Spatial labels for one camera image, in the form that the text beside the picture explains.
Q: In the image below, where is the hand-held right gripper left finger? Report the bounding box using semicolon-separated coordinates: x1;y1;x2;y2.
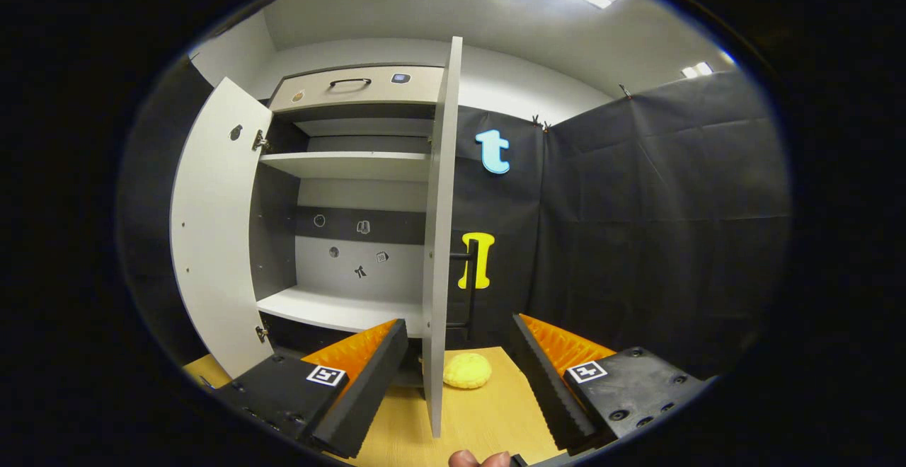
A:
212;317;410;459

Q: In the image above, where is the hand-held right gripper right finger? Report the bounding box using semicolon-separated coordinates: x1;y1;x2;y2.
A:
511;313;709;457

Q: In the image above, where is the white cabinet door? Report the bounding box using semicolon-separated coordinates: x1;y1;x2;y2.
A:
423;35;481;439
170;76;274;379

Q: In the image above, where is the white cabinet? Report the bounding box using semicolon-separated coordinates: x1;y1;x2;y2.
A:
248;64;447;386

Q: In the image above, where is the white cabinet shelf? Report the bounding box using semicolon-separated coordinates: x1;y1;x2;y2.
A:
259;151;432;183
256;286;425;337

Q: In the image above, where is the yellow lumpy round object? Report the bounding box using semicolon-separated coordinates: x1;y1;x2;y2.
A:
443;352;493;390

